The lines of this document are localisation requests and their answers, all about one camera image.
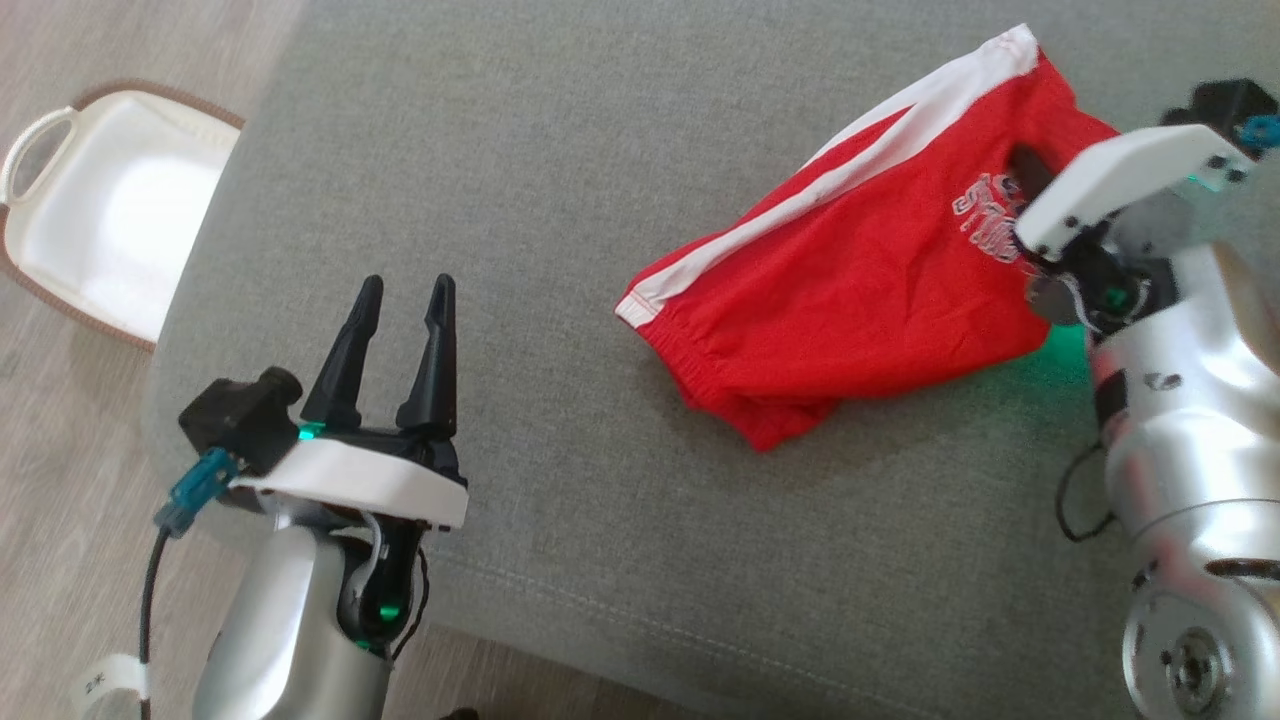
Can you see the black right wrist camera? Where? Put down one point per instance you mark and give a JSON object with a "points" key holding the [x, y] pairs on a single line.
{"points": [[1225, 105]]}

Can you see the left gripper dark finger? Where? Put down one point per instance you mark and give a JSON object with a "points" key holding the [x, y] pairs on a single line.
{"points": [[345, 370], [435, 370]]}

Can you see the red shorts with white stripe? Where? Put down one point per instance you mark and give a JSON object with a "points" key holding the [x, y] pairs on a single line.
{"points": [[860, 290]]}

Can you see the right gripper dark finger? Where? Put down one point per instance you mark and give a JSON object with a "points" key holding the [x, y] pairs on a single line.
{"points": [[1030, 172]]}

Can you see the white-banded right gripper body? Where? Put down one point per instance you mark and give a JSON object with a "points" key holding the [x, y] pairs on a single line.
{"points": [[1130, 180]]}

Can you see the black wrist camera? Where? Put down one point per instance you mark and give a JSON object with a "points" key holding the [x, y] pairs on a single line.
{"points": [[1225, 105], [235, 415]]}

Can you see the white laundry basket brown rim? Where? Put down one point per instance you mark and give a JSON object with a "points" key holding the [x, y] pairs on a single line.
{"points": [[110, 210]]}

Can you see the grey fabric sofa seat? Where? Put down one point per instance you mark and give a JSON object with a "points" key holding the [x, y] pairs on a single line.
{"points": [[560, 250]]}

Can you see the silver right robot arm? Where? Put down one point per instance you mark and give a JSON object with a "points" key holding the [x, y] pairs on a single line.
{"points": [[1190, 430]]}

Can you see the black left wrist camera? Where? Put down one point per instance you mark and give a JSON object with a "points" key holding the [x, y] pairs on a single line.
{"points": [[235, 415]]}

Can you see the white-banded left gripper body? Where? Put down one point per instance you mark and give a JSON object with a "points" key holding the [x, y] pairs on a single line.
{"points": [[360, 480]]}

